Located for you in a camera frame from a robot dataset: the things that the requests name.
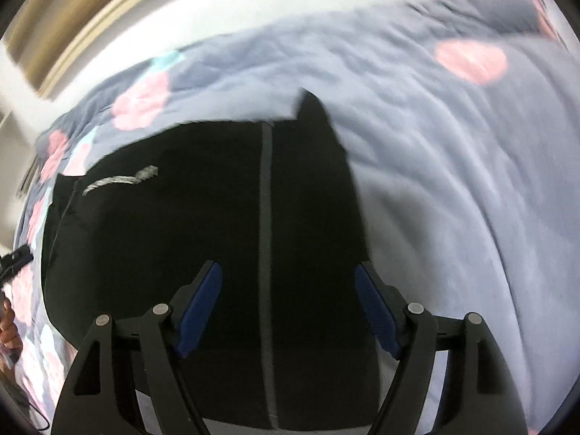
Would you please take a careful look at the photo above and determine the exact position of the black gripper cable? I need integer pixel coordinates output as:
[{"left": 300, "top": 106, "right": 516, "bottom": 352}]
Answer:
[{"left": 0, "top": 361, "right": 51, "bottom": 433}]

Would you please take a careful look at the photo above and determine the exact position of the black hooded jacket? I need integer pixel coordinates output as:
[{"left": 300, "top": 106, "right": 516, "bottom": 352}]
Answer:
[{"left": 41, "top": 92, "right": 380, "bottom": 431}]

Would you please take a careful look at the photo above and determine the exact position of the wooden slatted headboard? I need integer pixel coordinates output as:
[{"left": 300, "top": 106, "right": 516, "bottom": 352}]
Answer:
[{"left": 1, "top": 0, "right": 145, "bottom": 99}]

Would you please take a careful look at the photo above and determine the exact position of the person's left hand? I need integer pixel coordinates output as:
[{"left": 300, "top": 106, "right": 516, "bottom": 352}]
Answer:
[{"left": 1, "top": 293, "right": 22, "bottom": 367}]

